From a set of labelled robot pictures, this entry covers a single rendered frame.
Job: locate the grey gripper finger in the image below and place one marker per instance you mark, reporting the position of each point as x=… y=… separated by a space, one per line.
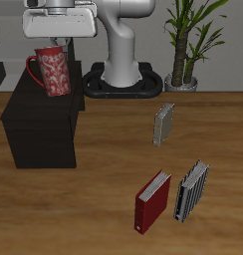
x=66 y=42
x=54 y=41

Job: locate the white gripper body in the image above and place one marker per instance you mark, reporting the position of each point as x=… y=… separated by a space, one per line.
x=60 y=25

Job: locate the red white patterned mug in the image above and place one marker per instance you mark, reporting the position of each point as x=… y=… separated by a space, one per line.
x=55 y=71

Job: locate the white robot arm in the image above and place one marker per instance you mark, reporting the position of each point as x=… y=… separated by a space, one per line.
x=121 y=50

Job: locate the dark wooden cabinet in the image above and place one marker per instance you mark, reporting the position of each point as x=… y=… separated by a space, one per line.
x=40 y=129

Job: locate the green pot plant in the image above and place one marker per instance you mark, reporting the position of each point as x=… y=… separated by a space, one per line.
x=181 y=50

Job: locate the beige grey book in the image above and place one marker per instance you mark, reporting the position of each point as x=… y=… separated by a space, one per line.
x=162 y=125

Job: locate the red book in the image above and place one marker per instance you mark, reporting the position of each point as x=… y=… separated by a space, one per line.
x=153 y=205

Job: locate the grey striped book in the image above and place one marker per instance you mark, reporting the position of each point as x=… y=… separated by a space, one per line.
x=191 y=192

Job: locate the flat black base plate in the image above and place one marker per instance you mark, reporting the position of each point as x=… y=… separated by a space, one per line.
x=93 y=89

